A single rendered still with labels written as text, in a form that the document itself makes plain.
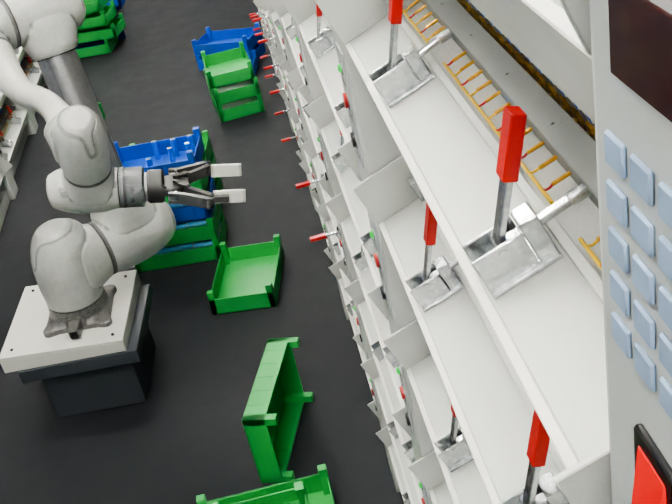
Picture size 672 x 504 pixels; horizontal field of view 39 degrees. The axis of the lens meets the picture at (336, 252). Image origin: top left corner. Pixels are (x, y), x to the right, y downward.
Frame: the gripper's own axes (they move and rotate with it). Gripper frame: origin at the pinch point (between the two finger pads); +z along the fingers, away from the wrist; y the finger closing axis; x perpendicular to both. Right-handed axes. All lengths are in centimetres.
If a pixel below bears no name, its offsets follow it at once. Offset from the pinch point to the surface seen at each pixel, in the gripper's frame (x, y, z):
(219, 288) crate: -67, -63, -4
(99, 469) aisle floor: -75, 7, -37
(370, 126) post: 58, 110, 7
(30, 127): -81, -240, -85
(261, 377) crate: -45.5, 12.5, 3.4
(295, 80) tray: 12.9, -29.9, 16.4
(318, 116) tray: 31, 40, 12
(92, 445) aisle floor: -75, -3, -40
